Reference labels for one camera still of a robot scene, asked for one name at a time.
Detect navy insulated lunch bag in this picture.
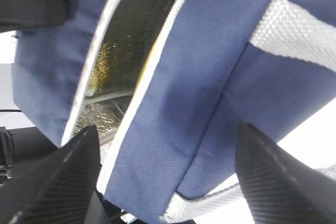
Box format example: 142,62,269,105
12,0,335,223

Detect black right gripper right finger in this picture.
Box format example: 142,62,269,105
235,123,335,223

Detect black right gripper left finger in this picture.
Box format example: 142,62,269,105
1,125,100,223

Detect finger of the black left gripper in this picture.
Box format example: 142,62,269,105
1,0,78,33

